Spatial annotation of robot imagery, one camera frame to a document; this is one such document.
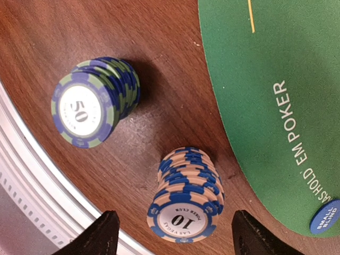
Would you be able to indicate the blue green 50 chip stack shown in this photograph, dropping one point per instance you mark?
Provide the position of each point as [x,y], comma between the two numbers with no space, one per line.
[88,103]

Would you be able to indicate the blue beige 10 chip stack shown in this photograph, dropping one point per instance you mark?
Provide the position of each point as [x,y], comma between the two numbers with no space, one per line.
[189,197]

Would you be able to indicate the blue small blind button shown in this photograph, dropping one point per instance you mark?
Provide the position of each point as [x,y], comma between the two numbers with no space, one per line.
[325,217]

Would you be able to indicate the aluminium front rail base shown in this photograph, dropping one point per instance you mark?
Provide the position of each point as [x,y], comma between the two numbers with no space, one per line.
[41,209]

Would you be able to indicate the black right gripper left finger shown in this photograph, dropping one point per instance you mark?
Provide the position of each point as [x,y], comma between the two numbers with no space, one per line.
[101,237]

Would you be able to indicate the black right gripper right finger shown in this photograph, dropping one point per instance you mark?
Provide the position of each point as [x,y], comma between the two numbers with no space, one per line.
[252,238]

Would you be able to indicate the green round poker mat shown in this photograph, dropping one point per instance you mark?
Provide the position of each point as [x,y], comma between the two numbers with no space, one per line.
[274,68]

